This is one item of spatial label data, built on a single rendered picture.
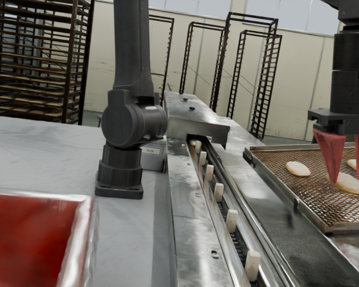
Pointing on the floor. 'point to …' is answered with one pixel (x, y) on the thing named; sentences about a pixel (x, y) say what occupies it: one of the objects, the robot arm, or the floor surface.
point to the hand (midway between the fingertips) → (347, 176)
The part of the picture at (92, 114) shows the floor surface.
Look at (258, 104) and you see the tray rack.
